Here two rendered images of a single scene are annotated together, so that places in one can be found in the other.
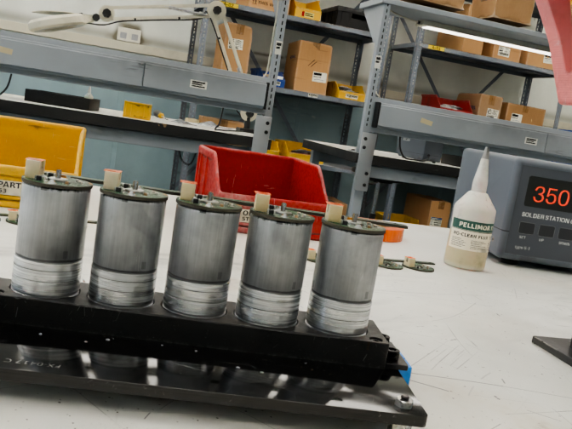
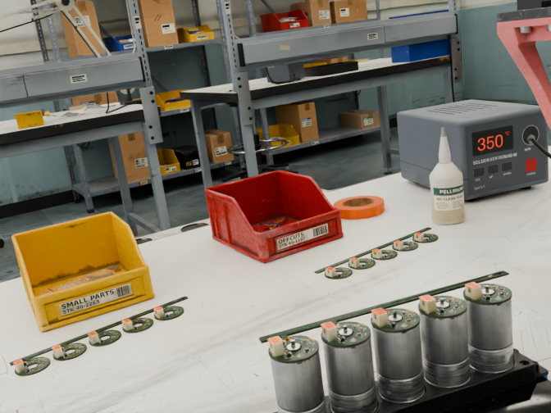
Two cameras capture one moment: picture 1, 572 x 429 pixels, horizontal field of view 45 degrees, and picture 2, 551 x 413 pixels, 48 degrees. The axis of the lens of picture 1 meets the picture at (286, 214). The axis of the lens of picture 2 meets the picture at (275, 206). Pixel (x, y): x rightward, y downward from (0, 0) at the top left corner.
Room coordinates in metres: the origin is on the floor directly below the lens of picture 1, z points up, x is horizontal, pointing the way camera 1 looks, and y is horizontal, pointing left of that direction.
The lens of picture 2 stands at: (-0.02, 0.13, 0.96)
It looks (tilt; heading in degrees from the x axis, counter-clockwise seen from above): 15 degrees down; 350
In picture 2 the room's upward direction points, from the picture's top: 8 degrees counter-clockwise
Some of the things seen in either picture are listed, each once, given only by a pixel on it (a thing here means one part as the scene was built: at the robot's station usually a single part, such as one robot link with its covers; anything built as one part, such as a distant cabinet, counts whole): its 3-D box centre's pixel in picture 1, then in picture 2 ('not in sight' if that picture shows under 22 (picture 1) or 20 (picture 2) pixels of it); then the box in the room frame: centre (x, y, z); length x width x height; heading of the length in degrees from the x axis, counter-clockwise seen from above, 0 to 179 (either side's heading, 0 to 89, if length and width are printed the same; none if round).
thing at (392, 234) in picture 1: (372, 229); (358, 206); (0.65, -0.08, 0.76); 0.06 x 0.06 x 0.01
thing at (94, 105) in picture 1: (63, 100); not in sight; (2.63, 0.91, 0.77); 0.24 x 0.16 x 0.04; 93
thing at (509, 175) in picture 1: (534, 208); (468, 147); (0.67, -0.24, 0.80); 0.15 x 0.12 x 0.10; 5
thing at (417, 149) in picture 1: (420, 149); (284, 71); (3.00, -0.53, 0.80); 0.15 x 0.12 x 0.10; 37
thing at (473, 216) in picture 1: (475, 207); (445, 174); (0.56, -0.15, 0.80); 0.03 x 0.03 x 0.10
